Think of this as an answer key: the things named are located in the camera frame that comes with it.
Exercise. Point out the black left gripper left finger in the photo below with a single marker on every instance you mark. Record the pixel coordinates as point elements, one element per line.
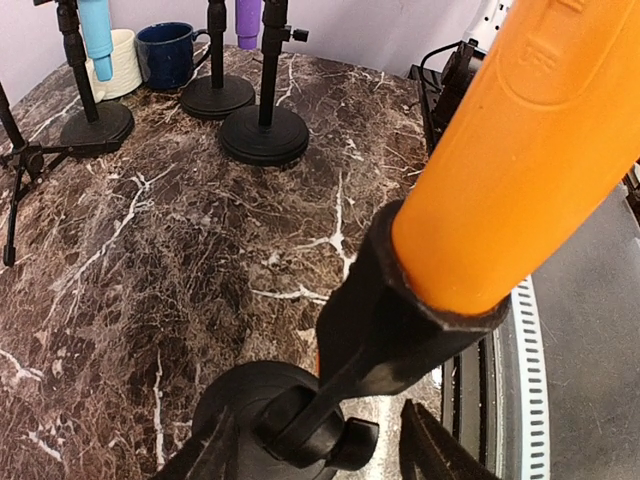
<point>200,450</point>

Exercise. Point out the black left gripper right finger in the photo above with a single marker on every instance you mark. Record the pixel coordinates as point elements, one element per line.
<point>428,451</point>

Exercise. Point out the black round-base stand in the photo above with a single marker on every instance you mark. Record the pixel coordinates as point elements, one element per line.
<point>97,122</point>
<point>267,135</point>
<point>374,337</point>
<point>216,96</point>

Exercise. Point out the orange microphone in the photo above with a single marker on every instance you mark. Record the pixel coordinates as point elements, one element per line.
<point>548,127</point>

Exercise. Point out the purple microphone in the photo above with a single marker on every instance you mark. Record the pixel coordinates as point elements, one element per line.
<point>247,23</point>

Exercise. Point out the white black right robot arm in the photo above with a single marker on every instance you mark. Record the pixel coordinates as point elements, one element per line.
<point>442,92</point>

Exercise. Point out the black tripod microphone stand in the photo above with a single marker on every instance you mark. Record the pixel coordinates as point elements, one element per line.
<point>31,162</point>

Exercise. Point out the black round-base stand, blue mic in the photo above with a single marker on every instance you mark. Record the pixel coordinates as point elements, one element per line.
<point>97,122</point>

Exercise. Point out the light blue microphone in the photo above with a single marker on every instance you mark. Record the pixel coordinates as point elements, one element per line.
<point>96,27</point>

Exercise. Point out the cream ceramic mug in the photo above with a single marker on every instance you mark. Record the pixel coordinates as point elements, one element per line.
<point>126,71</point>

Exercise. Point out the dark blue ceramic mug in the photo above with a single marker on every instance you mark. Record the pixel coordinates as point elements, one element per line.
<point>165,54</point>

